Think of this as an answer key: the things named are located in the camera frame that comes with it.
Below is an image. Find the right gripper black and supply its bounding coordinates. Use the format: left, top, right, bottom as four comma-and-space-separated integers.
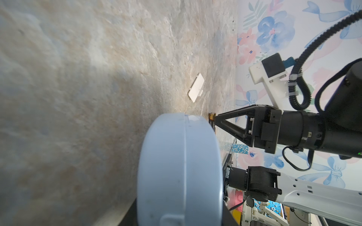
214, 105, 282, 154

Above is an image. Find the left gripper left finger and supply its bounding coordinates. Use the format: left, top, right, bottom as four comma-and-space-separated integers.
118, 199, 138, 226

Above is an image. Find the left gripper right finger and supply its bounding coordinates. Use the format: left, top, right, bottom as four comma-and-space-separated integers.
222, 203, 240, 226

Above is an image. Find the light blue alarm clock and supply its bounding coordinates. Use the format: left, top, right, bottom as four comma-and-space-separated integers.
137, 113, 224, 226

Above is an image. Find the white battery cover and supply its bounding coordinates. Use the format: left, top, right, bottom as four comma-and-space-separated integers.
188, 73, 205, 103

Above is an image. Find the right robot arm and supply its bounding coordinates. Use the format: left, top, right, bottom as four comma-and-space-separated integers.
215, 59, 362, 226

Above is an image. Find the black corrugated cable conduit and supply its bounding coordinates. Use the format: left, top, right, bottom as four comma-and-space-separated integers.
288, 9, 362, 111

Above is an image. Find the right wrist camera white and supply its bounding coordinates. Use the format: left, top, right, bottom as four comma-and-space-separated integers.
249, 53, 296, 110

